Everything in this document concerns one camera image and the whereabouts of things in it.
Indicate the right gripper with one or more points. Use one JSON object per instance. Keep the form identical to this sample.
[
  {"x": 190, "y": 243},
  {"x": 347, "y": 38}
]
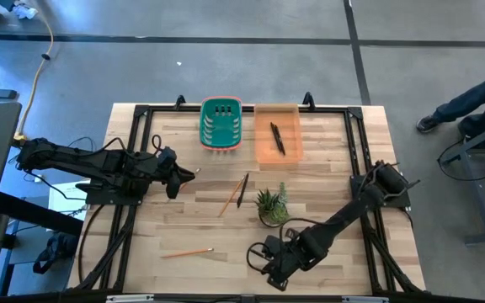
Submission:
[{"x": 286, "y": 261}]

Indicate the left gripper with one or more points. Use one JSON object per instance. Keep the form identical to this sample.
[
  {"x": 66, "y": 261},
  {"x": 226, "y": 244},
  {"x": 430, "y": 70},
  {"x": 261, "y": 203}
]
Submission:
[{"x": 172, "y": 179}]

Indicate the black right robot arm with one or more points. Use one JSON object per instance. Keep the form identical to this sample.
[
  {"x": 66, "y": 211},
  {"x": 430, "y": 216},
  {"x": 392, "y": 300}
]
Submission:
[{"x": 352, "y": 210}]

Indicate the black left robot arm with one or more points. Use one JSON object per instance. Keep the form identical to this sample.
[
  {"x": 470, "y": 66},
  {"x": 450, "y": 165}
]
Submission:
[{"x": 78, "y": 162}]

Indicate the succulent plant in black pot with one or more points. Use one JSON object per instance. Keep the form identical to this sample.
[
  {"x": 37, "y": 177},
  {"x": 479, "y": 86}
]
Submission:
[{"x": 273, "y": 210}]

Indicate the teal basket with orange rim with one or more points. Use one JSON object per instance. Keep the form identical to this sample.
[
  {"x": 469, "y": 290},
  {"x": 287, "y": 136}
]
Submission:
[{"x": 221, "y": 126}]

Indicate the black table clamp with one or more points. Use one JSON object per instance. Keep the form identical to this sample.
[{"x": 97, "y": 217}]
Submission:
[
  {"x": 308, "y": 101},
  {"x": 179, "y": 102}
]

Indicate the translucent orange plastic tray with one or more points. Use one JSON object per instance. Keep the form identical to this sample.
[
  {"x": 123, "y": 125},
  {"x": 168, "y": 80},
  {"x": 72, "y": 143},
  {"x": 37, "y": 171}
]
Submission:
[{"x": 268, "y": 147}]

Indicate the white paper sheet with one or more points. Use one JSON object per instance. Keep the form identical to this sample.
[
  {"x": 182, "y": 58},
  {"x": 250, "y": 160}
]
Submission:
[{"x": 61, "y": 208}]

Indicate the small white power adapter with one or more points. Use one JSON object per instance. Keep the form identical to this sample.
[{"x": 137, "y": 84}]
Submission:
[{"x": 38, "y": 178}]

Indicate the black bag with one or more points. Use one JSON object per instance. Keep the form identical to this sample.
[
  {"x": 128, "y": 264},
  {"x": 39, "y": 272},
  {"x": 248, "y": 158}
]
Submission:
[{"x": 55, "y": 248}]

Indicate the black desk beam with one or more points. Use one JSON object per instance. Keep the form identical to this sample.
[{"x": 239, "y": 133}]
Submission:
[{"x": 36, "y": 212}]

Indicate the person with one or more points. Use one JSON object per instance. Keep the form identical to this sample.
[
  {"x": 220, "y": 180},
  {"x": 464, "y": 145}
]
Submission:
[
  {"x": 470, "y": 99},
  {"x": 25, "y": 11}
]

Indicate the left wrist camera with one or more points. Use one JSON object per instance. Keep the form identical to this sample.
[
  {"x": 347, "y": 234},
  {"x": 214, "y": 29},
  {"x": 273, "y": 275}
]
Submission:
[{"x": 167, "y": 155}]

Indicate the silver metal bracket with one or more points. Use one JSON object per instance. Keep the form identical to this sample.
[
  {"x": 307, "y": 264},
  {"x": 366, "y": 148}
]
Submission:
[
  {"x": 364, "y": 300},
  {"x": 129, "y": 299}
]

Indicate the grey metal table frame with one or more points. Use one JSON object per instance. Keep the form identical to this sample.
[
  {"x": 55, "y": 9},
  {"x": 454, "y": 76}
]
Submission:
[{"x": 474, "y": 145}]

